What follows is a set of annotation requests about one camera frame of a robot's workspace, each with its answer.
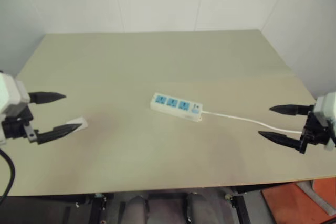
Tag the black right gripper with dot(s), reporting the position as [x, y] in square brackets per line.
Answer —
[315, 132]

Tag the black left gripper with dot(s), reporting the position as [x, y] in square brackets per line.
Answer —
[15, 128]

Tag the white plug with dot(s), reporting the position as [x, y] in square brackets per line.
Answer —
[81, 126]

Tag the white power strip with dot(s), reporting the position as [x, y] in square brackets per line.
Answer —
[174, 106]

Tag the orange mat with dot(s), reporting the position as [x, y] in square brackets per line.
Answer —
[294, 205]

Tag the grey metal bar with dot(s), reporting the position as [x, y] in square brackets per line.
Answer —
[319, 200]

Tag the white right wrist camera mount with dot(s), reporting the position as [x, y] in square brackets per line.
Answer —
[326, 106]

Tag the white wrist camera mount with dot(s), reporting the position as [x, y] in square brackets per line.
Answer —
[326, 106]
[11, 93]

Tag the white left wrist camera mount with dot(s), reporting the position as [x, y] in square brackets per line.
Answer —
[11, 93]

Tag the black metal table frame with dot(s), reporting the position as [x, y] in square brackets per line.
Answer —
[242, 208]

